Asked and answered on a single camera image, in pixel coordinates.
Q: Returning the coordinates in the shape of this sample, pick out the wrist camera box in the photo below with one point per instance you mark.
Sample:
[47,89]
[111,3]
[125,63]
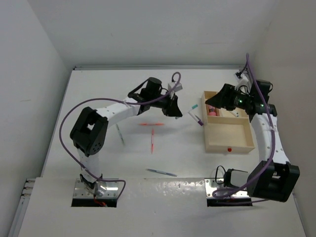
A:
[173,86]
[242,79]

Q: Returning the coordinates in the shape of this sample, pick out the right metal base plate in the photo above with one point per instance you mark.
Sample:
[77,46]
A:
[211,186]

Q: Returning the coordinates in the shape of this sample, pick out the aluminium rail left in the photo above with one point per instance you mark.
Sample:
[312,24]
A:
[21,208]

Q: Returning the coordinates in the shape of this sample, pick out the orange highlighter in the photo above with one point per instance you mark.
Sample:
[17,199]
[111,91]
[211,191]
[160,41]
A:
[152,140]

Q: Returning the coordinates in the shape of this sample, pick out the aluminium rail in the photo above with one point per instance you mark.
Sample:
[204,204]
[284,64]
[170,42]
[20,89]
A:
[21,208]
[155,67]

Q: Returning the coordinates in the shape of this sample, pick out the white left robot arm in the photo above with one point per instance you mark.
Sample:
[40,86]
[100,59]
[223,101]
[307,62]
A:
[89,132]

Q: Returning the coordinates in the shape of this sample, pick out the clear blue ballpoint pen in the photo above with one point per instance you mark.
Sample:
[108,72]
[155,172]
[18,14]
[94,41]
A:
[161,172]

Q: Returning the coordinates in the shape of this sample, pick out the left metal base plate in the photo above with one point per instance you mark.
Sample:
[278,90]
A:
[105,190]

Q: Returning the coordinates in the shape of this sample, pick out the metal base plate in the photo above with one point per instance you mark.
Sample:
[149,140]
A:
[211,186]
[105,190]

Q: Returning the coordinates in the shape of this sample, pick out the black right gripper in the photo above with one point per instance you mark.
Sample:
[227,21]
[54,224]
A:
[223,98]

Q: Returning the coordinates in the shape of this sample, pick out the aluminium rail back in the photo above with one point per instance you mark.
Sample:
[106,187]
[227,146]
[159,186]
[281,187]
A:
[155,67]

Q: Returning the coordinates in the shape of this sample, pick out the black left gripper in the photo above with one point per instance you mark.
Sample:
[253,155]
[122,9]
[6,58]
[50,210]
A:
[171,109]

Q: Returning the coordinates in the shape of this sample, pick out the purple capped white marker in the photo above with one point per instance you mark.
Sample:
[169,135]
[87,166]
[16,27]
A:
[196,118]

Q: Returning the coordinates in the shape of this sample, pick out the orange highlighter pen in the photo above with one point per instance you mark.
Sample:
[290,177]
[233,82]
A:
[151,124]

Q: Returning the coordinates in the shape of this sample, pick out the beige compartment tray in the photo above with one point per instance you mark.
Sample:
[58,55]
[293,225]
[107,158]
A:
[225,130]

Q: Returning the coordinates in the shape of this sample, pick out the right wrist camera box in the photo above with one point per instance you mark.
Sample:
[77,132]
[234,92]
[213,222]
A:
[242,79]

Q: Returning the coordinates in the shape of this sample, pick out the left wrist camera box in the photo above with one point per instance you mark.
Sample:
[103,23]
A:
[173,86]

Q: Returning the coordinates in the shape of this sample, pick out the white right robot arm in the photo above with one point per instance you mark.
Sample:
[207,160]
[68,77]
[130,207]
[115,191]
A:
[274,177]

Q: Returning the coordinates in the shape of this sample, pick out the teal capped white marker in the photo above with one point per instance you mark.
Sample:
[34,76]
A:
[193,107]

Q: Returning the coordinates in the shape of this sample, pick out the clear green pen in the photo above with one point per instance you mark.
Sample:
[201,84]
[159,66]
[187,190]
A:
[120,134]

